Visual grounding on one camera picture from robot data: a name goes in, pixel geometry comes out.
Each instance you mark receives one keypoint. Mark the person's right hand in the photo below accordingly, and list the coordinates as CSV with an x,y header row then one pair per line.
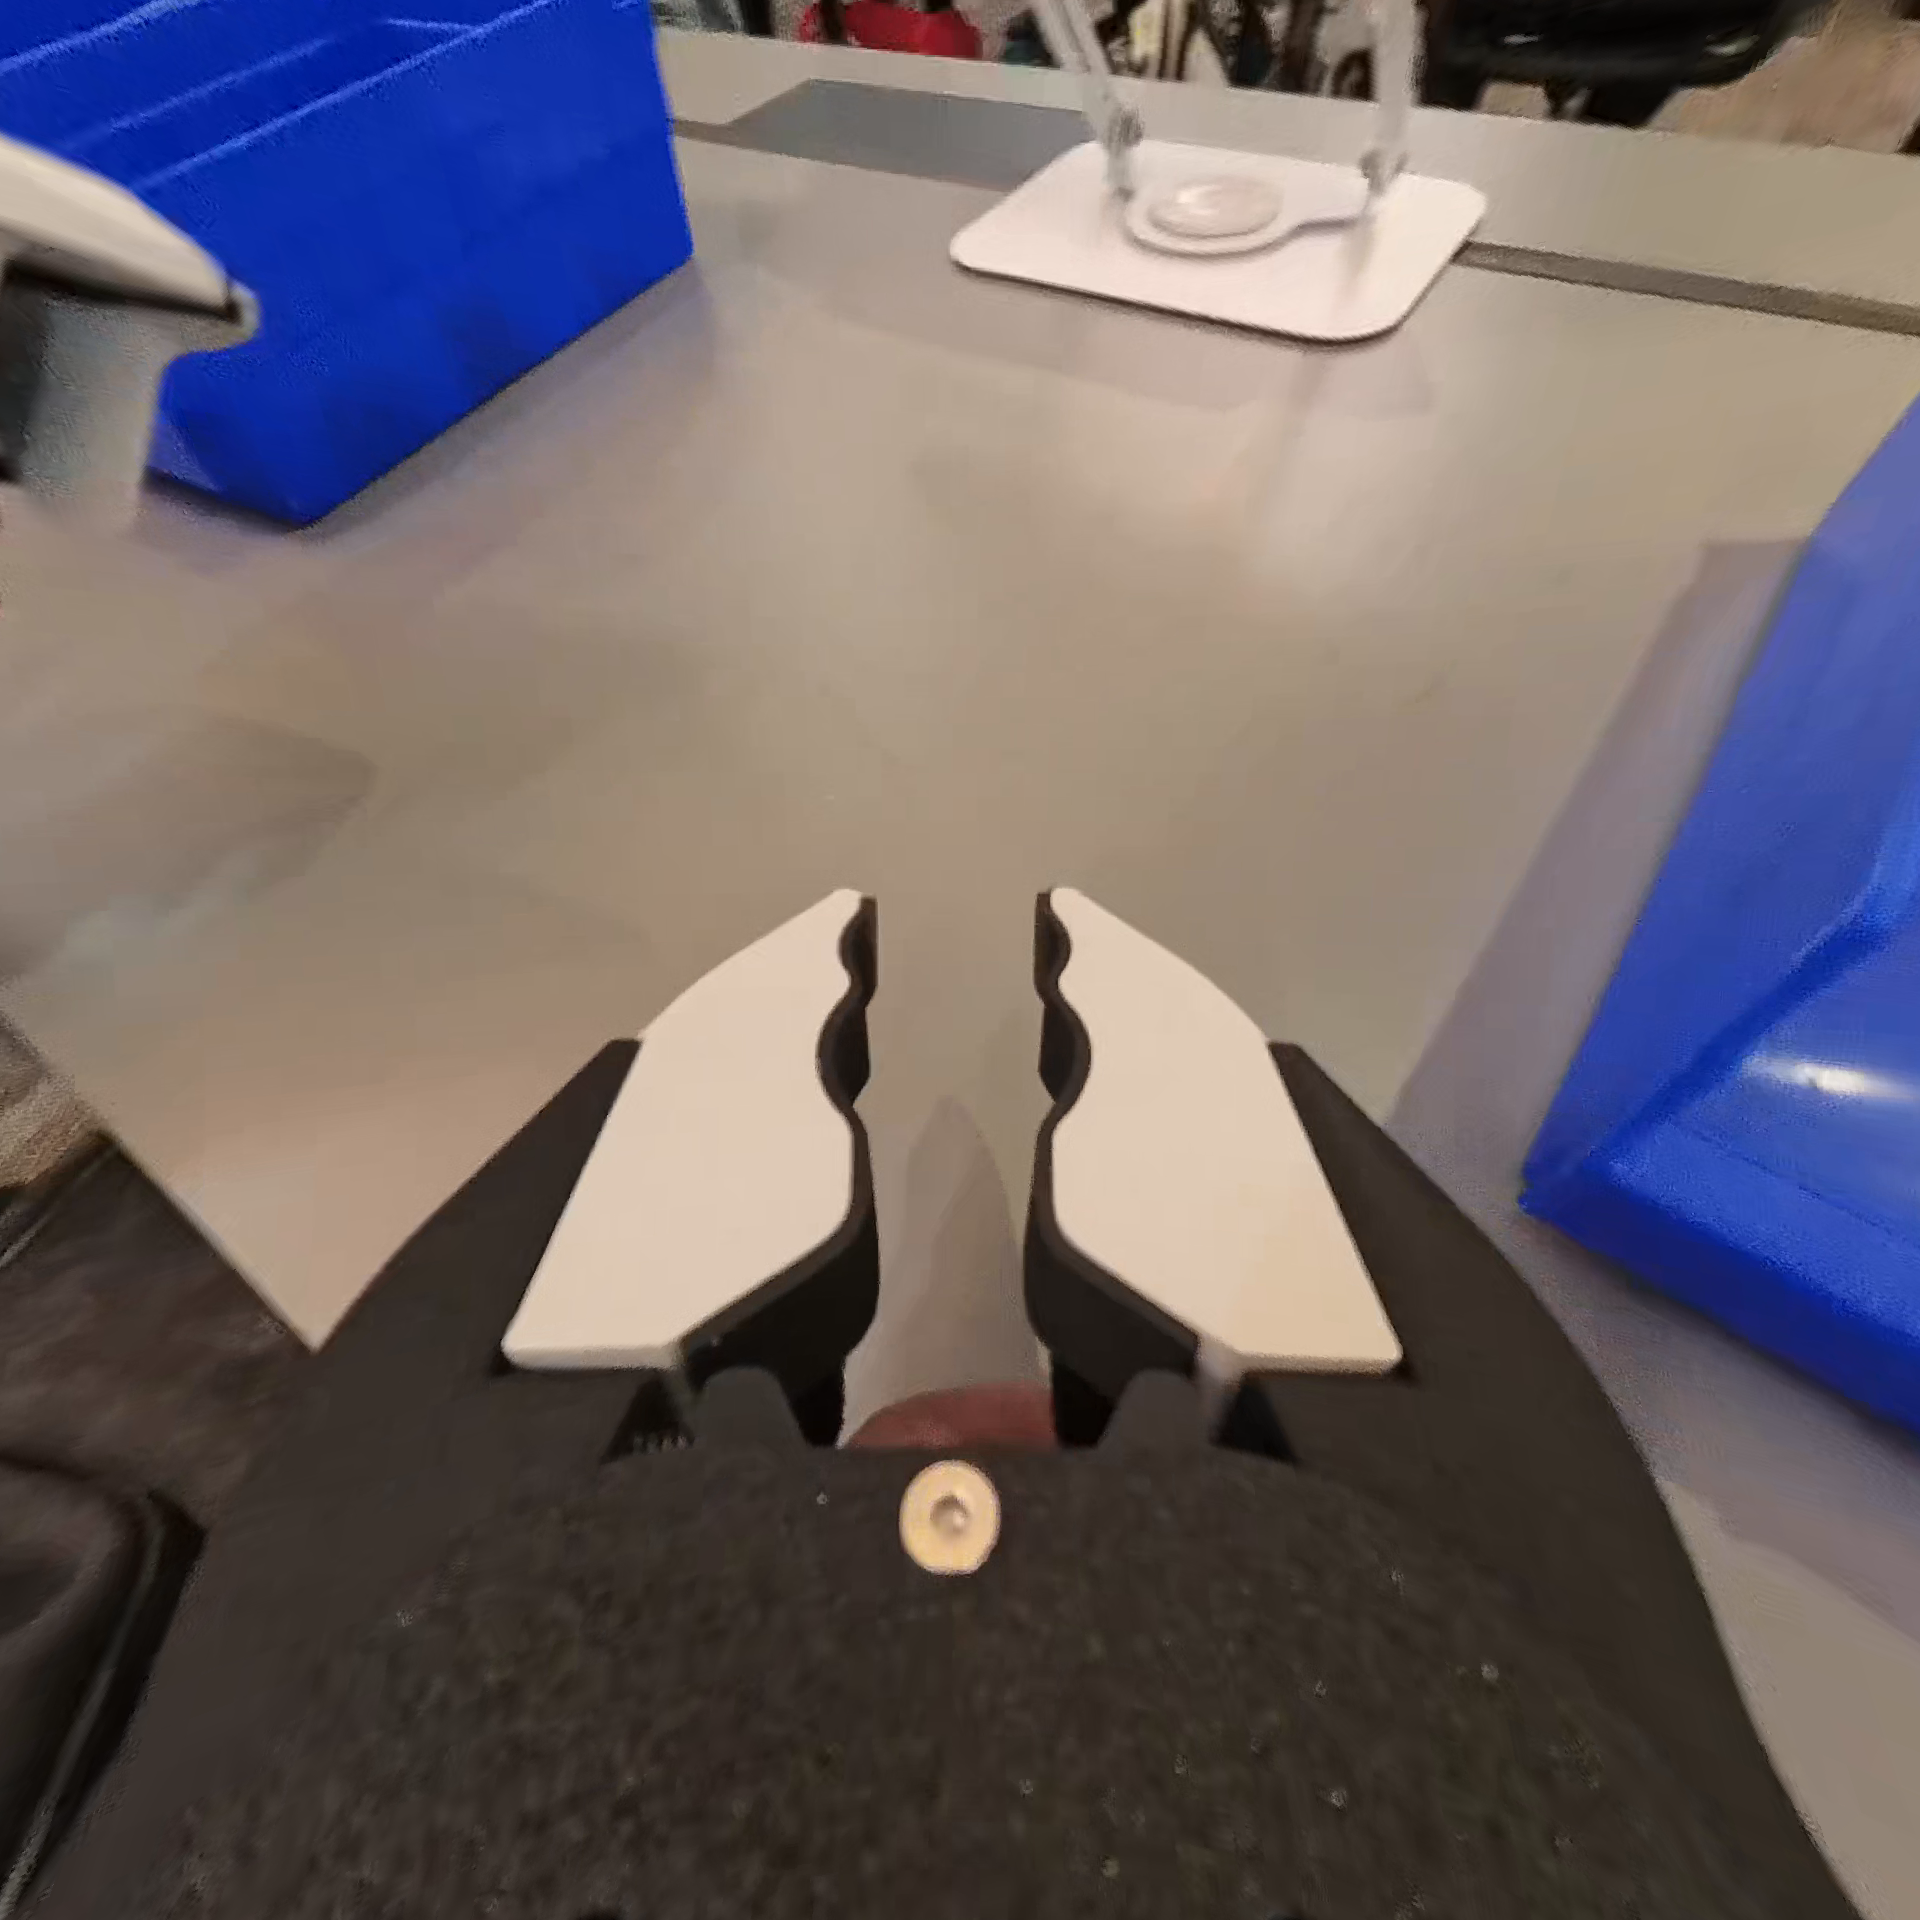
x,y
961,1417

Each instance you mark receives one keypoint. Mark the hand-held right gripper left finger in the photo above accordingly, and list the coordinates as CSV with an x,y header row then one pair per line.
x,y
690,1200

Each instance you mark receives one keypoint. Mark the red bag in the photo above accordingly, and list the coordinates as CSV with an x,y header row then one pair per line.
x,y
886,27

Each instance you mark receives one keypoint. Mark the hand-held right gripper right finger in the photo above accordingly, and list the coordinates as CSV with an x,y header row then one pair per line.
x,y
1201,1200

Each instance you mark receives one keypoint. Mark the blue plastic bin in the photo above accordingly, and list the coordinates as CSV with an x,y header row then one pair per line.
x,y
1769,1050
375,224

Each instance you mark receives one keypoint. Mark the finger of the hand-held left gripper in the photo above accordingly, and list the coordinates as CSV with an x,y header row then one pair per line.
x,y
89,224

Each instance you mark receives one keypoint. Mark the grey desk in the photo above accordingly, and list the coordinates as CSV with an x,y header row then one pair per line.
x,y
901,600

